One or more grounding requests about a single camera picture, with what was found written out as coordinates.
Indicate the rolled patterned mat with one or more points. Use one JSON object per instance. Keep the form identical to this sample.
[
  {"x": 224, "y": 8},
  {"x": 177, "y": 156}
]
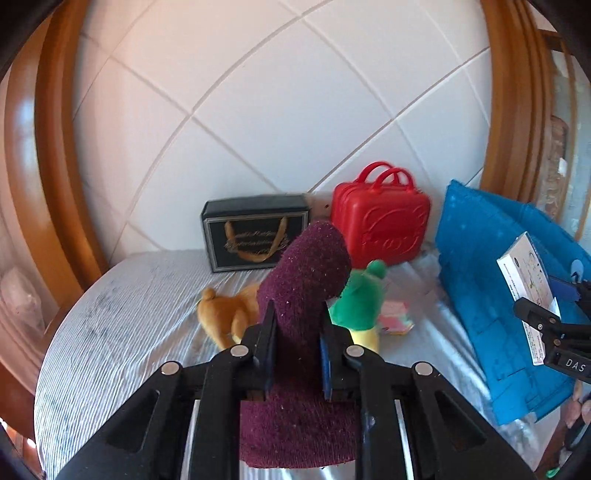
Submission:
[{"x": 556, "y": 161}]

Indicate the person's right hand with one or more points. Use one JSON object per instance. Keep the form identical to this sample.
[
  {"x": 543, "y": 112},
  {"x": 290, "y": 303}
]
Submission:
[{"x": 575, "y": 406}]

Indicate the curved wooden frame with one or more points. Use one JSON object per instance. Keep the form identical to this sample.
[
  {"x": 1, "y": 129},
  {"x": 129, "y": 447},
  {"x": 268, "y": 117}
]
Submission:
[
  {"x": 512, "y": 115},
  {"x": 60, "y": 161}
]

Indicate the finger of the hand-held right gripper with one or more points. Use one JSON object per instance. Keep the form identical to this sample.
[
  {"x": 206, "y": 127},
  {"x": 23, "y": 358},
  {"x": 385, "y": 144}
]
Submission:
[
  {"x": 535, "y": 316},
  {"x": 565, "y": 288}
]

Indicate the pink and white tissue pack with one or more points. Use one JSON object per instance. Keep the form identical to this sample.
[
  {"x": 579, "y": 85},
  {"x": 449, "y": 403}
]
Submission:
[{"x": 395, "y": 318}]

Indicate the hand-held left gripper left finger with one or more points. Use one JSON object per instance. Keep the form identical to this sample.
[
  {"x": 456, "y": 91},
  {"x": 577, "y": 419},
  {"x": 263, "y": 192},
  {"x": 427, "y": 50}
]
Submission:
[{"x": 263, "y": 360}]

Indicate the long white and red box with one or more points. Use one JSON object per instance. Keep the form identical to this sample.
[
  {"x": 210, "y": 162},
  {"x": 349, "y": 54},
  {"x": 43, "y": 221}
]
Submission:
[{"x": 526, "y": 277}]

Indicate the brown bear plush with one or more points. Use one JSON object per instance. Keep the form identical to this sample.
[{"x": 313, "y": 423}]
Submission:
[{"x": 221, "y": 318}]

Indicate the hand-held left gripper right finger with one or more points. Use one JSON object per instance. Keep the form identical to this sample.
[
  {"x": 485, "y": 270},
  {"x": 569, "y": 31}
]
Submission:
[{"x": 325, "y": 369}]

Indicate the small red suitcase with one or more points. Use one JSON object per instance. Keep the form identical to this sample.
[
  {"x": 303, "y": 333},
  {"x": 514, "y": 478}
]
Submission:
[{"x": 369, "y": 217}]

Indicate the patterned glass door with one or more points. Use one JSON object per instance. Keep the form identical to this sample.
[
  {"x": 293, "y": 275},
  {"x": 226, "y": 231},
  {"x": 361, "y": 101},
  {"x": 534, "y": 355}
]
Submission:
[{"x": 577, "y": 138}]

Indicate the dark green frog plush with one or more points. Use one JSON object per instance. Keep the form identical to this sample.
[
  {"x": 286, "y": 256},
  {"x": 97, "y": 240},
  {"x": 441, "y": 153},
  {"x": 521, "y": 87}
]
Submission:
[{"x": 360, "y": 304}]

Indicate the small green object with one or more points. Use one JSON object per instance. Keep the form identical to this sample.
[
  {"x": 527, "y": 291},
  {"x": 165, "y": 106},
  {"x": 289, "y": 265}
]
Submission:
[{"x": 552, "y": 472}]

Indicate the blue plastic crate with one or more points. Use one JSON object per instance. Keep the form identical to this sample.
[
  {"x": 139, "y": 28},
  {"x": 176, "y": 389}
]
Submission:
[{"x": 480, "y": 286}]

